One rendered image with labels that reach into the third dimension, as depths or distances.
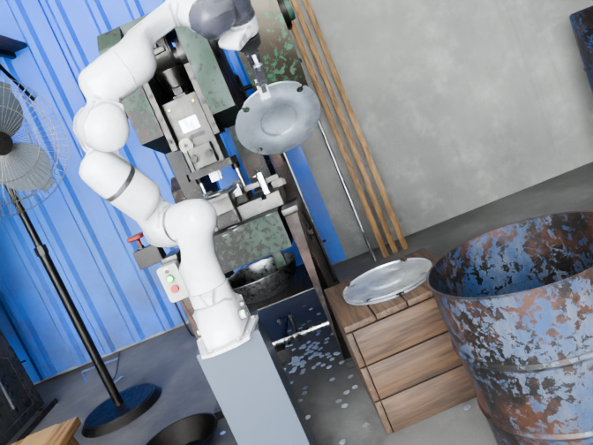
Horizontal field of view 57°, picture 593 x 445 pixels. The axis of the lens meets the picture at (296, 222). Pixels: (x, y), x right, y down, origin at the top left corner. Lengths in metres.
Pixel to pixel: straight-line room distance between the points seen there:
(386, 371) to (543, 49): 2.56
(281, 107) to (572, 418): 1.18
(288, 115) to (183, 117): 0.53
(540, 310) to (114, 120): 0.97
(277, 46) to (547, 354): 1.25
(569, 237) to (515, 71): 2.30
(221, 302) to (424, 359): 0.59
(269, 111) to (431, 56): 1.87
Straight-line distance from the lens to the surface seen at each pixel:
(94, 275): 3.71
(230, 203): 2.10
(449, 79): 3.53
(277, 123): 1.83
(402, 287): 1.63
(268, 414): 1.59
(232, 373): 1.54
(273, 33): 1.88
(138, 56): 1.40
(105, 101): 1.36
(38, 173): 2.62
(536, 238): 1.48
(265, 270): 2.49
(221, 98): 2.13
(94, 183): 1.41
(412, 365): 1.63
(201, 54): 2.16
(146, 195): 1.43
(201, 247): 1.47
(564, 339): 1.13
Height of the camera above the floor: 0.91
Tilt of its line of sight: 9 degrees down
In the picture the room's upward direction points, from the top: 23 degrees counter-clockwise
